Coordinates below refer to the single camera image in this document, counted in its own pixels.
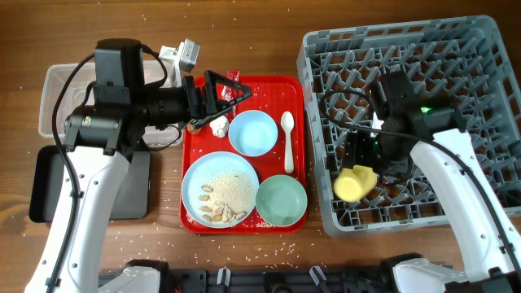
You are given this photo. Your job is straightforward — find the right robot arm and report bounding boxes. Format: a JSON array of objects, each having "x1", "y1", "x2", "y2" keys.
[{"x1": 334, "y1": 72, "x2": 520, "y2": 292}]

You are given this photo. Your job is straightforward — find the rice and peanuts leftovers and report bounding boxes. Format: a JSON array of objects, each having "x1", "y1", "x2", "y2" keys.
[{"x1": 198, "y1": 172, "x2": 255, "y2": 224}]

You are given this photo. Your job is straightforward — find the yellow plastic cup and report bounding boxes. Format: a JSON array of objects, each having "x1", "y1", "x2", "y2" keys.
[{"x1": 333, "y1": 165, "x2": 378, "y2": 203}]

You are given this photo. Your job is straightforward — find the light blue plate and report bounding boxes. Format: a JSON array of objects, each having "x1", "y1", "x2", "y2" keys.
[{"x1": 182, "y1": 151, "x2": 260, "y2": 229}]

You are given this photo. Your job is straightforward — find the red plastic tray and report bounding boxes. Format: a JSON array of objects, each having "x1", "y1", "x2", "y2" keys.
[{"x1": 179, "y1": 74, "x2": 308, "y2": 235}]

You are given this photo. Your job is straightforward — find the light green bowl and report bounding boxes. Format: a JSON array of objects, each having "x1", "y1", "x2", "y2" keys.
[{"x1": 256, "y1": 175, "x2": 308, "y2": 227}]

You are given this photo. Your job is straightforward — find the brown chicken bone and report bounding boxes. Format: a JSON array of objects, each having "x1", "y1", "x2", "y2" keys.
[{"x1": 186, "y1": 124, "x2": 201, "y2": 135}]

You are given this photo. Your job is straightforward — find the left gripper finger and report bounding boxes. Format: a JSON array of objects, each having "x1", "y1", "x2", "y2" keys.
[
  {"x1": 188, "y1": 99, "x2": 244, "y2": 129},
  {"x1": 204, "y1": 70, "x2": 252, "y2": 105}
]

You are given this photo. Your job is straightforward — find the grey dishwasher rack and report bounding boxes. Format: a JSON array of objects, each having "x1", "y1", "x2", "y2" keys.
[{"x1": 296, "y1": 15, "x2": 521, "y2": 238}]

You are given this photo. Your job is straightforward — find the small light blue bowl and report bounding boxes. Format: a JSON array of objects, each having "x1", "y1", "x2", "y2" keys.
[{"x1": 228, "y1": 110, "x2": 278, "y2": 157}]

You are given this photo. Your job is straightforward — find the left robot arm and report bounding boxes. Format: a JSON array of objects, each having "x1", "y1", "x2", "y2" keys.
[{"x1": 26, "y1": 38, "x2": 252, "y2": 292}]

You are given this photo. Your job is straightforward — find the black plastic bin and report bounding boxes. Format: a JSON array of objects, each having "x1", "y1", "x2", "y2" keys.
[{"x1": 28, "y1": 145, "x2": 151, "y2": 223}]

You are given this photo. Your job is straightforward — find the red snack wrapper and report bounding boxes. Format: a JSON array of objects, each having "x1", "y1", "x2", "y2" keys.
[{"x1": 221, "y1": 69, "x2": 240, "y2": 102}]

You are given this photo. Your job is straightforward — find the white plastic spoon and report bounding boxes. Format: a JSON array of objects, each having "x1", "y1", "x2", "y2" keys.
[{"x1": 281, "y1": 112, "x2": 295, "y2": 173}]

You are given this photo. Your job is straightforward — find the crumpled white tissue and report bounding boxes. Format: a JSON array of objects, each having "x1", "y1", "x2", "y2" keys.
[{"x1": 209, "y1": 116, "x2": 230, "y2": 138}]

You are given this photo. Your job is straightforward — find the clear plastic bin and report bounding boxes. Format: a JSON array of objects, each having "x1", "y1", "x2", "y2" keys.
[{"x1": 38, "y1": 60, "x2": 179, "y2": 147}]

